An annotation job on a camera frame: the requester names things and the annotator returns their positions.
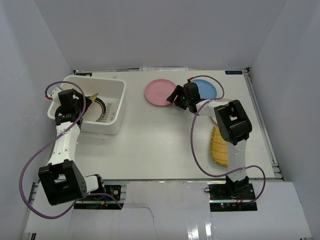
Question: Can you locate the blue plastic plate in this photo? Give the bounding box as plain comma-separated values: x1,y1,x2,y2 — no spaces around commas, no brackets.
193,79,217,100

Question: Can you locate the pink plastic plate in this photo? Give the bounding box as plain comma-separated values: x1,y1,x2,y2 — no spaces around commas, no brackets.
144,79,176,107

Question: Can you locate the round bamboo woven tray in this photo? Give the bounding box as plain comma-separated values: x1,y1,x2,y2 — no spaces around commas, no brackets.
86,93,99,102

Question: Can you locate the green rimmed white plate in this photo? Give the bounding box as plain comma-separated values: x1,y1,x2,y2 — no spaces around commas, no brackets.
83,97,107,122

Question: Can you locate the rectangular bamboo woven tray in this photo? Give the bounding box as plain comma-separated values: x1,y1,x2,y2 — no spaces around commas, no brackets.
209,126,228,167

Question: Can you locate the cream plastic plate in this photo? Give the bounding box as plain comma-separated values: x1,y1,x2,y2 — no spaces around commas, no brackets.
211,98,232,127

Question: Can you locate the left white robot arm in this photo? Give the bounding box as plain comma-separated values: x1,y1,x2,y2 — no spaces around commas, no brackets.
38,87,106,206

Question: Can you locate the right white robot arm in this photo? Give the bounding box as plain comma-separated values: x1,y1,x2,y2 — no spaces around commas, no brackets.
166,81,253,200

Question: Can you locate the white plastic bin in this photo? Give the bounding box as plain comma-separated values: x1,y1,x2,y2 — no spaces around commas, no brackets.
45,75,126,135

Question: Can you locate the dark label sticker left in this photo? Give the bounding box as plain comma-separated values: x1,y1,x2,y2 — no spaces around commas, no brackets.
74,72,93,77

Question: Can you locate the blue label sticker right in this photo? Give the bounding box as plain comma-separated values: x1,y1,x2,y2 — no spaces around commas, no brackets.
225,70,243,75

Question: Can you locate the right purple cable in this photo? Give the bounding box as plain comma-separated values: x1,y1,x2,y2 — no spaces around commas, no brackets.
189,74,267,206

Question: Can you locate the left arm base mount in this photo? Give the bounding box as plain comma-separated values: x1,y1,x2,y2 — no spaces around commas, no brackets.
73,184,127,210

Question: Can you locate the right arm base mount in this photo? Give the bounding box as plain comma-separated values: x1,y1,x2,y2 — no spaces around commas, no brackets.
204,183,258,213

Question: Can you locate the aluminium rail right edge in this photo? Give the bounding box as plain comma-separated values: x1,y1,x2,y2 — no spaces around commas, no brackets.
243,67,279,167

